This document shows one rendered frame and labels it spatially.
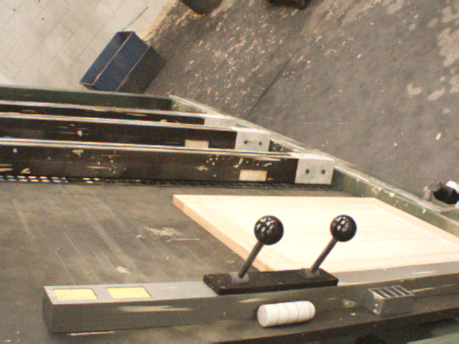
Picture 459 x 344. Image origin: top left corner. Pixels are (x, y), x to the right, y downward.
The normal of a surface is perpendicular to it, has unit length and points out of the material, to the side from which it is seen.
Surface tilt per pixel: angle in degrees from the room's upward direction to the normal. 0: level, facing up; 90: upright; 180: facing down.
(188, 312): 90
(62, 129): 90
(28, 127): 90
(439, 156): 0
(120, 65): 90
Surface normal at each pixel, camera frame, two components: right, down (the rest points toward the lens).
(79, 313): 0.47, 0.27
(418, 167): -0.65, -0.54
